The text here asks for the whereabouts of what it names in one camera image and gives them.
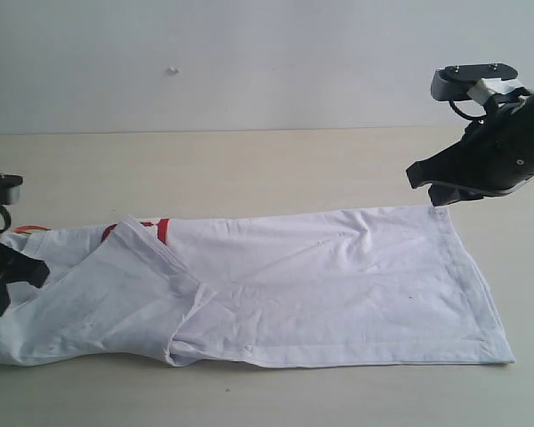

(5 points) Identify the black right camera cable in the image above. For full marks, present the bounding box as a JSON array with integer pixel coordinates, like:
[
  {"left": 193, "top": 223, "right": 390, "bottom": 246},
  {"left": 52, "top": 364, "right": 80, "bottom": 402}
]
[{"left": 447, "top": 97, "right": 490, "bottom": 124}]

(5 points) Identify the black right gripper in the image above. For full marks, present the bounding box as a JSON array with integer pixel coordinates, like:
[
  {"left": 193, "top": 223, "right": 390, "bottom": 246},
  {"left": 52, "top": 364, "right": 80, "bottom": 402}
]
[{"left": 406, "top": 105, "right": 534, "bottom": 206}]

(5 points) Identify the white t-shirt red lettering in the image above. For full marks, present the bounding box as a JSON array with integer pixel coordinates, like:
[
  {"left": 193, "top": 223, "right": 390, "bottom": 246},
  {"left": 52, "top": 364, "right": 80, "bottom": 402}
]
[{"left": 0, "top": 205, "right": 514, "bottom": 368}]

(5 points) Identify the small white wall hook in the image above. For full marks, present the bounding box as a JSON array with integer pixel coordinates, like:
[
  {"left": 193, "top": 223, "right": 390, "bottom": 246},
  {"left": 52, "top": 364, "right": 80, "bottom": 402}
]
[{"left": 166, "top": 67, "right": 179, "bottom": 76}]

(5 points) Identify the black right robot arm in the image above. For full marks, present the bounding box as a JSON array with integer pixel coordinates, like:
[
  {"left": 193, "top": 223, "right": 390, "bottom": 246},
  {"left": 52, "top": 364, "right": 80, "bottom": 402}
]
[{"left": 406, "top": 93, "right": 534, "bottom": 206}]

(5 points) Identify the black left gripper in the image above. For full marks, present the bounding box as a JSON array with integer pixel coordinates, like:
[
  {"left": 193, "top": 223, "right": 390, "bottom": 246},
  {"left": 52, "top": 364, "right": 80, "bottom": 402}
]
[{"left": 0, "top": 243, "right": 50, "bottom": 317}]

